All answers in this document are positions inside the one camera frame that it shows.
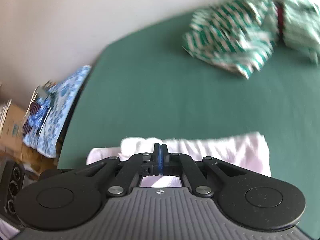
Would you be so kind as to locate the white shirt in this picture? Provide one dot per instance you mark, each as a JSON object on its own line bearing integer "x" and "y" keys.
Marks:
{"x": 212, "y": 150}

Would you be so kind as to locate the white cloth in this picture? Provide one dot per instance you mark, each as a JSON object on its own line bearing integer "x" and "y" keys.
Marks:
{"x": 5, "y": 230}

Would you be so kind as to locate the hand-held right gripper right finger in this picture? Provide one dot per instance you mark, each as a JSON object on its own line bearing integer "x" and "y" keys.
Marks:
{"x": 164, "y": 158}

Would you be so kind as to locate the dark red cloth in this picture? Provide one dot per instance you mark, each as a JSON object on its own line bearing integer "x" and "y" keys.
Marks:
{"x": 280, "y": 15}

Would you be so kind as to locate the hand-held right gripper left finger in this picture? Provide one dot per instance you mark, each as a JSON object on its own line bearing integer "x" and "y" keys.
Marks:
{"x": 157, "y": 158}

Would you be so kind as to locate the green table cover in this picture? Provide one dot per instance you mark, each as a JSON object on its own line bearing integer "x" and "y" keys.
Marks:
{"x": 162, "y": 92}

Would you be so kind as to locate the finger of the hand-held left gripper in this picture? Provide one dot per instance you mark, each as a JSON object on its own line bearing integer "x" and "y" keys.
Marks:
{"x": 55, "y": 173}

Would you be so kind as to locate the small grey box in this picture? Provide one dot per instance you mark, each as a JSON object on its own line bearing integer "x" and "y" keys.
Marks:
{"x": 41, "y": 92}

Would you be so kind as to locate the cardboard box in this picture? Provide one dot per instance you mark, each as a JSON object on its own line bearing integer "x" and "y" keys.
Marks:
{"x": 12, "y": 127}

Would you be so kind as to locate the blue purple crumpled cloth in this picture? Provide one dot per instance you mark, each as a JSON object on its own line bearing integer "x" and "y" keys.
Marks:
{"x": 33, "y": 116}

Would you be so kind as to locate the green striped shirt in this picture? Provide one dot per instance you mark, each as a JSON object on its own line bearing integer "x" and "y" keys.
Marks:
{"x": 225, "y": 37}

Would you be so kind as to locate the blue patterned towel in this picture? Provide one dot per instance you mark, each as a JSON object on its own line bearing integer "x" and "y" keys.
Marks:
{"x": 62, "y": 97}

